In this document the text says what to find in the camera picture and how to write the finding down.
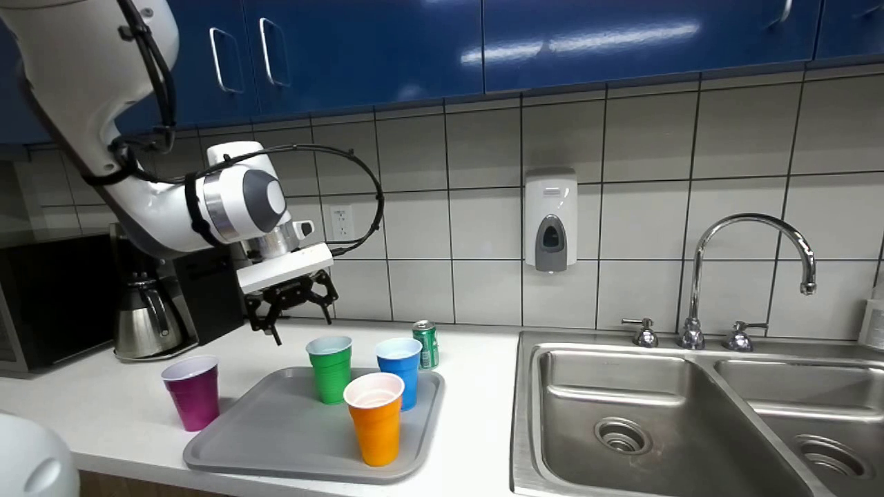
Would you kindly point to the black microwave oven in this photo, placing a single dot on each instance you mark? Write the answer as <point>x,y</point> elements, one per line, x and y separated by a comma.
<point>56,302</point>

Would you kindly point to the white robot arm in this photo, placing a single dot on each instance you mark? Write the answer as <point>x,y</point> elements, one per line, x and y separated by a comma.
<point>98,72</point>

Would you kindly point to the purple plastic cup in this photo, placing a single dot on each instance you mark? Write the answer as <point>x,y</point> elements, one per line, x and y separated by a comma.
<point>193,391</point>

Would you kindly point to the grey plastic tray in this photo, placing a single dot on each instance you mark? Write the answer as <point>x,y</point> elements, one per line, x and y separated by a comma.
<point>284,431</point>

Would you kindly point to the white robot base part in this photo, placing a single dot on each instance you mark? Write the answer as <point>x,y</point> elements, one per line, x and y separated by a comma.
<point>34,461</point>

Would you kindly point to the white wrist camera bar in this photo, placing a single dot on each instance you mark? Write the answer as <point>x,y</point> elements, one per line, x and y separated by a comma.
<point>284,269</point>

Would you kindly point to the white wall outlet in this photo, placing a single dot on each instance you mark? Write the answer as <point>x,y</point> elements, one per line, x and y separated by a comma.
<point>339,225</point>

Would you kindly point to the steel coffee carafe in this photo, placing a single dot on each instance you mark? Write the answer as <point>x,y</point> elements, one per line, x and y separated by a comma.
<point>145,323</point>

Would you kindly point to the blue upper cabinets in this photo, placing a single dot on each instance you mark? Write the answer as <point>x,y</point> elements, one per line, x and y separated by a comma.
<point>280,59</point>

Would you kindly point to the green plastic cup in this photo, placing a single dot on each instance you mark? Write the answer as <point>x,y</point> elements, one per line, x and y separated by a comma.
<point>328,359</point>

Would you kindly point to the white soap dispenser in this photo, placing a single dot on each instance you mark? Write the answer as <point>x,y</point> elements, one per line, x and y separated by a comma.
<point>551,222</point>

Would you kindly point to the green soda can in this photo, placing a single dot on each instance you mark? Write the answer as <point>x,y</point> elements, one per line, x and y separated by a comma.
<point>426,336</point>

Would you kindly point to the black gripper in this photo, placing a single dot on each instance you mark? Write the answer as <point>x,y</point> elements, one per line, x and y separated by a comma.
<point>265,307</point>

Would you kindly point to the orange plastic cup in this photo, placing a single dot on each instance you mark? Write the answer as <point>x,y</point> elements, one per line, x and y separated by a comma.
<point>372,405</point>

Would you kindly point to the blue plastic cup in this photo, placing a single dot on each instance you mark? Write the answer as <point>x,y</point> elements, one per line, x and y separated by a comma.
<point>401,358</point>

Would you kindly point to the chrome sink faucet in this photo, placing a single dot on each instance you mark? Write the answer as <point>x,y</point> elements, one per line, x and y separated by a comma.
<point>726,300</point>

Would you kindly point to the black steel coffee maker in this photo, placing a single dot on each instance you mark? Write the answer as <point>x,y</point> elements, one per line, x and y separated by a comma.
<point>198,289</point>

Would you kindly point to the stainless steel double sink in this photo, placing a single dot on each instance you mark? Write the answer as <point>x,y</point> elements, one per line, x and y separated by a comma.
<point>600,417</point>

